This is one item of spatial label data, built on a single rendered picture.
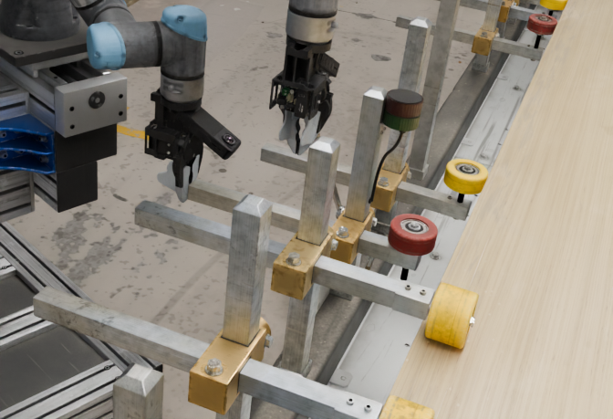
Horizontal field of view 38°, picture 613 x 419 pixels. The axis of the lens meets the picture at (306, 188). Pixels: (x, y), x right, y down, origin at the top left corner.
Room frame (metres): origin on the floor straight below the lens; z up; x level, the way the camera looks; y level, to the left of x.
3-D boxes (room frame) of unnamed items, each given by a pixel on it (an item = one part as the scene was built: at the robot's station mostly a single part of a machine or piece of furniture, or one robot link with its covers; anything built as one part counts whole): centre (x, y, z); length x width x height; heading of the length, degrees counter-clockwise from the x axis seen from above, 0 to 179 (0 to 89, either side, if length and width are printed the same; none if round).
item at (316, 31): (1.31, 0.02, 1.22); 0.08 x 0.08 x 0.05
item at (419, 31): (1.58, -0.17, 0.92); 0.04 x 0.04 x 0.48; 72
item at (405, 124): (1.32, -0.14, 1.08); 0.06 x 0.06 x 0.02
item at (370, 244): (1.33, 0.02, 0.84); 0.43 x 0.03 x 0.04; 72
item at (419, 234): (1.27, -0.19, 0.85); 0.08 x 0.08 x 0.11
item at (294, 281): (1.08, -0.01, 0.95); 0.14 x 0.06 x 0.05; 162
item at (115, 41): (1.37, 0.33, 1.12); 0.11 x 0.11 x 0.08; 27
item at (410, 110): (1.32, -0.14, 1.10); 0.06 x 0.06 x 0.02
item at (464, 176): (1.49, -0.30, 0.85); 0.08 x 0.08 x 0.11
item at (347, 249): (1.32, -0.09, 0.85); 0.14 x 0.06 x 0.05; 162
